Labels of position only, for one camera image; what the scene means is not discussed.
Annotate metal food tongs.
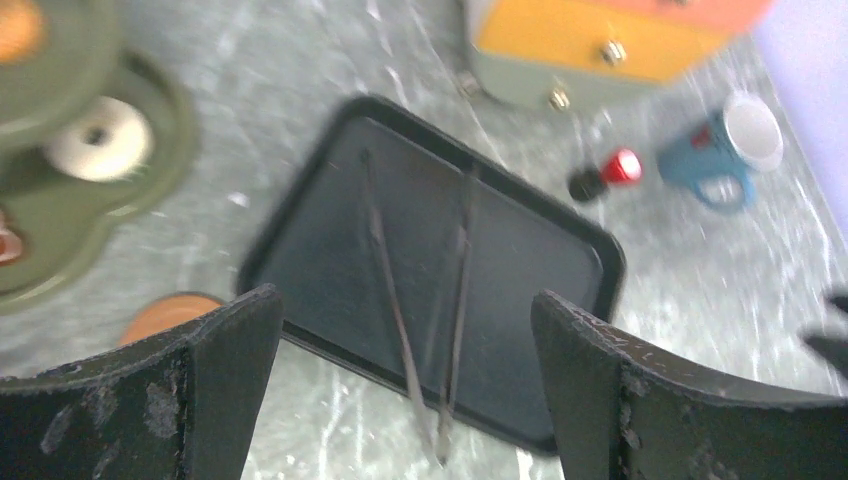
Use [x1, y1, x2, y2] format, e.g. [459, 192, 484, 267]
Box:
[358, 150, 479, 468]

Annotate white glazed donut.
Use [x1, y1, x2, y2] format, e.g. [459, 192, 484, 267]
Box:
[42, 96, 155, 183]

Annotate blue mug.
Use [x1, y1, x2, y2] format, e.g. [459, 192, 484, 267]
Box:
[657, 92, 785, 214]

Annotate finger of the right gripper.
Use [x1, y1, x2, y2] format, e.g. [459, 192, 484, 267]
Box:
[801, 291, 847, 379]

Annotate tan round biscuit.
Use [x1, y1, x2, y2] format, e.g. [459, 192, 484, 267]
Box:
[1, 0, 45, 65]

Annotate black rectangular baking tray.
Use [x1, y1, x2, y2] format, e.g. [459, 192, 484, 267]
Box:
[236, 96, 626, 456]

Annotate brown heart cookie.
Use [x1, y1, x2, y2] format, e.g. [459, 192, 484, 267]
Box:
[0, 211, 26, 266]

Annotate green three-tier serving stand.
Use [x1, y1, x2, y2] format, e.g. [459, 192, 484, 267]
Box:
[1, 1, 199, 314]

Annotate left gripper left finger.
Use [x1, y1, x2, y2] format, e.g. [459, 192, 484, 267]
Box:
[1, 284, 284, 479]

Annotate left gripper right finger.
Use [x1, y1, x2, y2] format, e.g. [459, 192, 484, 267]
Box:
[531, 292, 847, 479]

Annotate round three-drawer mini cabinet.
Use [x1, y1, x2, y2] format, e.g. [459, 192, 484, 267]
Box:
[460, 0, 771, 111]

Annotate red and black stamp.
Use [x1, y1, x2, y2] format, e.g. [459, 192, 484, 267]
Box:
[568, 148, 643, 203]

